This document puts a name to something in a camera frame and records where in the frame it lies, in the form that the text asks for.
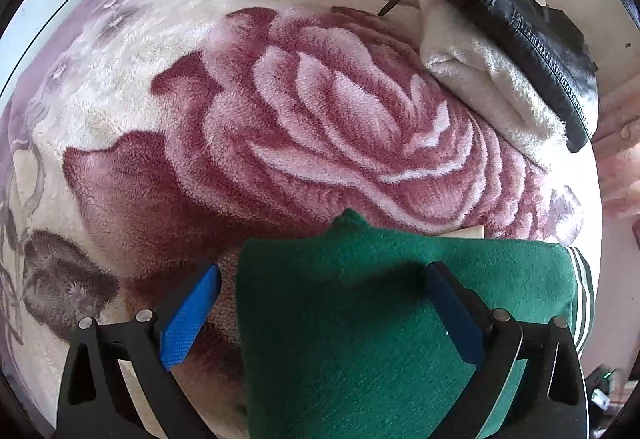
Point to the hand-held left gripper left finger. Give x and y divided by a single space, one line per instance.
192 314

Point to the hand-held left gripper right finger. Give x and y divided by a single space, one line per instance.
456 319

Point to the green and cream varsity jacket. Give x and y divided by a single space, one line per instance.
350 319

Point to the person's right hand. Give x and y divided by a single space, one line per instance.
617 159

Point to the device with green light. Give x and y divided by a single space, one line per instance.
605 389

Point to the floral plush blanket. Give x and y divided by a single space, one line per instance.
300 109

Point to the white fluffy cloth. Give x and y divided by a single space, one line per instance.
480 69

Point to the black leather jacket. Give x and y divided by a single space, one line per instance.
525 29

